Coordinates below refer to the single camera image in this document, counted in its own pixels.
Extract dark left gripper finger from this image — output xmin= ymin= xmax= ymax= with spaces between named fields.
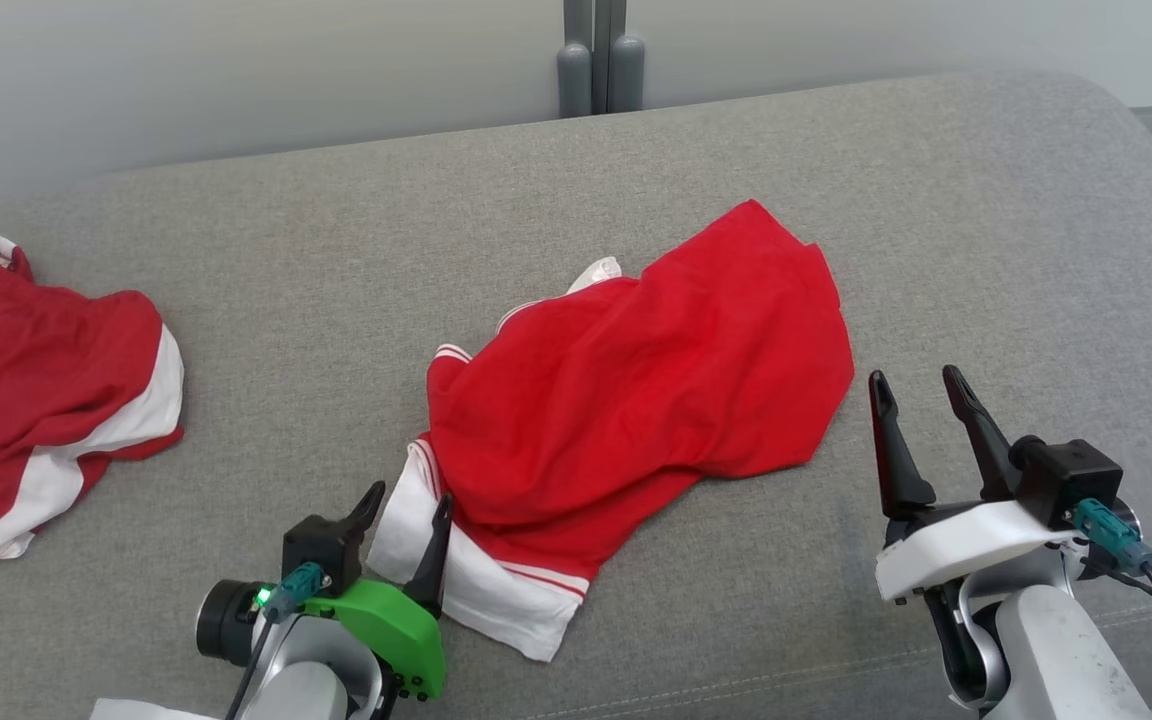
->
xmin=339 ymin=480 xmax=387 ymax=549
xmin=404 ymin=492 xmax=454 ymax=616

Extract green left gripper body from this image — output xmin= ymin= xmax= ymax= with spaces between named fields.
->
xmin=301 ymin=578 xmax=448 ymax=701

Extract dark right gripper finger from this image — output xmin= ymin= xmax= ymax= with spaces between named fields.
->
xmin=942 ymin=365 xmax=1023 ymax=502
xmin=869 ymin=370 xmax=937 ymax=521

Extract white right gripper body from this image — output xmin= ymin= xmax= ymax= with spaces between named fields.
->
xmin=874 ymin=498 xmax=1087 ymax=603

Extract red shirt with white sleeves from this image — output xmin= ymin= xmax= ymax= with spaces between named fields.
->
xmin=368 ymin=200 xmax=855 ymax=663

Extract red shorts with white sides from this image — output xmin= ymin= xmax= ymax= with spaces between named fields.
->
xmin=0 ymin=232 xmax=185 ymax=559

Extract grey fabric sofa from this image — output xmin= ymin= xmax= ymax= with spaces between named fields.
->
xmin=0 ymin=70 xmax=1152 ymax=720

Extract teal left cable connector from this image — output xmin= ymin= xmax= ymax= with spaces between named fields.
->
xmin=261 ymin=562 xmax=327 ymax=624

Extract teal cable connector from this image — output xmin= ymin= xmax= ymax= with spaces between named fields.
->
xmin=261 ymin=562 xmax=327 ymax=624
xmin=1071 ymin=498 xmax=1152 ymax=576

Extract teal right cable connector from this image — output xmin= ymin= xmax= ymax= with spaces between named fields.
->
xmin=1071 ymin=498 xmax=1152 ymax=576

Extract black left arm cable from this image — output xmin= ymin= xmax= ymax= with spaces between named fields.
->
xmin=226 ymin=615 xmax=282 ymax=720

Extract grey partition post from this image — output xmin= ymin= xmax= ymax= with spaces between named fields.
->
xmin=556 ymin=0 xmax=646 ymax=119

